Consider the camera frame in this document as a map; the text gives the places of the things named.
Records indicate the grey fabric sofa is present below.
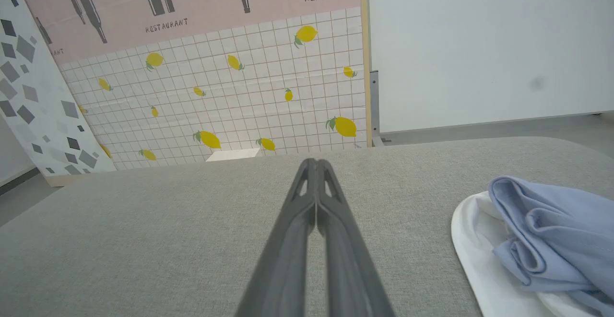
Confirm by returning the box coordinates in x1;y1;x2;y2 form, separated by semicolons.
0;136;614;317

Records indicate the lemon print tiled partition panel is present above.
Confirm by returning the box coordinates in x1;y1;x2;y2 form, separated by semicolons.
12;0;374;187

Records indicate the grey metal partition foot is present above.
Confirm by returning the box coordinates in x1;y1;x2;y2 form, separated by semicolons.
369;70;391;146

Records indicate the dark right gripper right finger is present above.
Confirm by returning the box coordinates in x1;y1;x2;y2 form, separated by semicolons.
317;159;396;317

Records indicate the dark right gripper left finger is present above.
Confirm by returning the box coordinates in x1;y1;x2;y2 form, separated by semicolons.
235;158;318;317

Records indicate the grey terrazzo print panel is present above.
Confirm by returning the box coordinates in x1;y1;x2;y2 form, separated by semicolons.
0;0;117;178

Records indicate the light blue polo shirt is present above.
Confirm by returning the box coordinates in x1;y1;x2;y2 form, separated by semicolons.
451;176;614;317

